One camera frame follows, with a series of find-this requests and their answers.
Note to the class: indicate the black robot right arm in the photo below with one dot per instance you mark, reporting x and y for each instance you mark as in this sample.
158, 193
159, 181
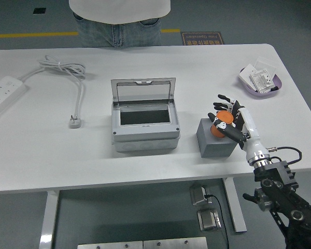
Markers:
280, 186

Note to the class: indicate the purple plastic tray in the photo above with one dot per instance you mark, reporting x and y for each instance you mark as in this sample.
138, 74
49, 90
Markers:
261, 95

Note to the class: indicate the transparent hinged box lid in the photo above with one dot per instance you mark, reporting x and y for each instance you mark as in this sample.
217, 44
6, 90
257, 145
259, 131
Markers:
142, 92

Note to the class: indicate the small black part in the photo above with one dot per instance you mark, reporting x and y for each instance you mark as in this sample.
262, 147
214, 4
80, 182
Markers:
274, 88

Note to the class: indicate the metal floor socket box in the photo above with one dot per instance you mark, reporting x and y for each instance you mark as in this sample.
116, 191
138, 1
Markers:
198, 194
208, 220

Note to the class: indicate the white labelled switch module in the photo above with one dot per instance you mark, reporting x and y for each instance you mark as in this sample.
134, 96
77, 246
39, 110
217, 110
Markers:
263, 80

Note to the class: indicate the grey block with round hole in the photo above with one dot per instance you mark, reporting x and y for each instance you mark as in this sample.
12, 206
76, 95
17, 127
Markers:
212, 149

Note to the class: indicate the white power strip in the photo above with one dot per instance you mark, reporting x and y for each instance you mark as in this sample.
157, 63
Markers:
2, 90

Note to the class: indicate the orange cylindrical battery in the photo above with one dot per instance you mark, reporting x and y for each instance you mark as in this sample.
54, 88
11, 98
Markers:
224, 118

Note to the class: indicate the white table leg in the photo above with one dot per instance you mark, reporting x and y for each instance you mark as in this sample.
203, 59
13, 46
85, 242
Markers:
235, 207
48, 220

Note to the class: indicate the grey electrical junction box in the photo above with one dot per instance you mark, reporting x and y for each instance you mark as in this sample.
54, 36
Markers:
145, 136

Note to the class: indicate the clear plastic bag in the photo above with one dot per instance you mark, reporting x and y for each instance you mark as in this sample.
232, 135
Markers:
268, 64

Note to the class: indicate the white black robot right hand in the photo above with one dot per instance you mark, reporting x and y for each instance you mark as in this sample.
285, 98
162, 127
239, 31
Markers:
251, 129

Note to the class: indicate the dark floor sign with text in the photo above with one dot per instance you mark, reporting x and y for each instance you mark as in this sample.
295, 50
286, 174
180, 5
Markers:
202, 39

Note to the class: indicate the black square floor plate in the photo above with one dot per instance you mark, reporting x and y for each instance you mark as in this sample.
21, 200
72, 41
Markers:
39, 11

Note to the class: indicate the plain white square box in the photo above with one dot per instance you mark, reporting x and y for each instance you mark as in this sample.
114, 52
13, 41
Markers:
246, 75

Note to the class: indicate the person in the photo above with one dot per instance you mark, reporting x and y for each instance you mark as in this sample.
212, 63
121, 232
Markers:
119, 10

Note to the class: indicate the grey metal plate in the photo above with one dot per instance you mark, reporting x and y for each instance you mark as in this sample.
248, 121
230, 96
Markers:
175, 243
109, 245

